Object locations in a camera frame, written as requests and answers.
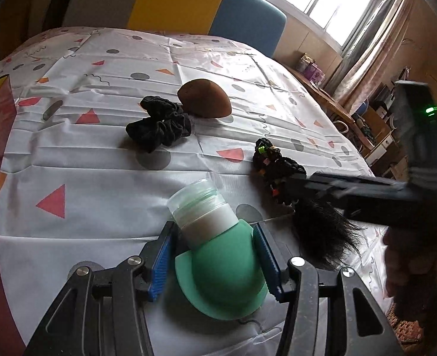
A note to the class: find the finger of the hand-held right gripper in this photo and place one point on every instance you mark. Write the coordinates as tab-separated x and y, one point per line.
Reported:
315	187

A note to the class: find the black braided hair piece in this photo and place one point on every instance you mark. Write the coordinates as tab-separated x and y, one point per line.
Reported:
274	161

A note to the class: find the beige curtain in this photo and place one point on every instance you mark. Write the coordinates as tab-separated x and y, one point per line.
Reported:
370	44

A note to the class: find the white drawer unit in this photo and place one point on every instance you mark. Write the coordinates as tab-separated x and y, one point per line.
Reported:
379	150

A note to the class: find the purple box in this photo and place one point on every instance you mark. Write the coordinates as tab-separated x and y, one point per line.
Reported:
311	70

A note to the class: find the wooden desk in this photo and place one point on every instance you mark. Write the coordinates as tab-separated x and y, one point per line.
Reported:
337	104

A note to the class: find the brown makeup puff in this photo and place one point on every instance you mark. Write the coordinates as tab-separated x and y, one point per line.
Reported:
203	98

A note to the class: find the green silicone squeeze bottle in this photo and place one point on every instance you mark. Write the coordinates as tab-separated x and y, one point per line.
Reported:
222	267

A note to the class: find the black scrunchie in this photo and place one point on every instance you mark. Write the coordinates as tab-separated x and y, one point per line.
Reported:
163	126

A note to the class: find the window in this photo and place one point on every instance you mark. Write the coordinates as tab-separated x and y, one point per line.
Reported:
315	0

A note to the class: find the printed white tablecloth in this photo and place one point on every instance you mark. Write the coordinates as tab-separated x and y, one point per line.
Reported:
129	178

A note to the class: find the grey yellow blue headboard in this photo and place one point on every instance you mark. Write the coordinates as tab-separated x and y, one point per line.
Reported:
181	3

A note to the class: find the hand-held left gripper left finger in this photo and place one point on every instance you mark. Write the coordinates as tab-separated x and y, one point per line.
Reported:
160	263

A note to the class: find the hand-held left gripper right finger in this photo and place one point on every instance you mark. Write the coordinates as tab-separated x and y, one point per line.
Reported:
268	263

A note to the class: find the person's right hand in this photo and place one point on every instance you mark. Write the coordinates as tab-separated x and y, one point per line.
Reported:
398	263

